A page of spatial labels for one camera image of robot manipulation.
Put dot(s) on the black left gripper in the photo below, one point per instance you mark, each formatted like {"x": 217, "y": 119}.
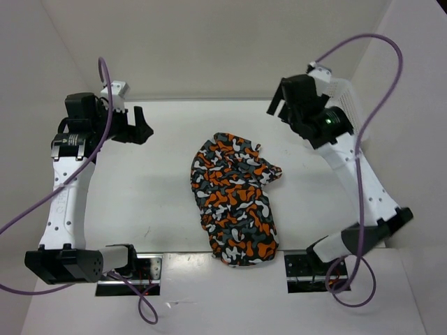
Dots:
{"x": 135, "y": 134}

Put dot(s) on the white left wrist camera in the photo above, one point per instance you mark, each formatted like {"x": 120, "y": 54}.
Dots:
{"x": 119, "y": 91}

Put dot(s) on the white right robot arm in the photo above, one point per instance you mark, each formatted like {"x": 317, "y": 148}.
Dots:
{"x": 380, "y": 217}

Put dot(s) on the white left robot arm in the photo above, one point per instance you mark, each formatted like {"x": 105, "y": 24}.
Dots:
{"x": 62, "y": 256}

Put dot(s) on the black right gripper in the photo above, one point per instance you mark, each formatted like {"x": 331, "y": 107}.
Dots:
{"x": 276, "y": 100}

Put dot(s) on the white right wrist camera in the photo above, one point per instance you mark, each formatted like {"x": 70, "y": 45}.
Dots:
{"x": 321, "y": 76}

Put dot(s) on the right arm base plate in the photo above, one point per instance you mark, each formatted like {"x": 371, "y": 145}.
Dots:
{"x": 302, "y": 276}

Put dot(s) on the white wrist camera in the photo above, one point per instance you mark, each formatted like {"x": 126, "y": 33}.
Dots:
{"x": 119, "y": 91}
{"x": 321, "y": 76}

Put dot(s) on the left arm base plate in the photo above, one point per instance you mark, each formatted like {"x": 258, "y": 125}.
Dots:
{"x": 146, "y": 278}

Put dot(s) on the white perforated plastic basket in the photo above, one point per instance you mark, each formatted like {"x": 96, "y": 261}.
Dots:
{"x": 342, "y": 95}

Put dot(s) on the orange camouflage shorts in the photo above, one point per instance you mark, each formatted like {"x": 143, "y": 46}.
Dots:
{"x": 228, "y": 176}

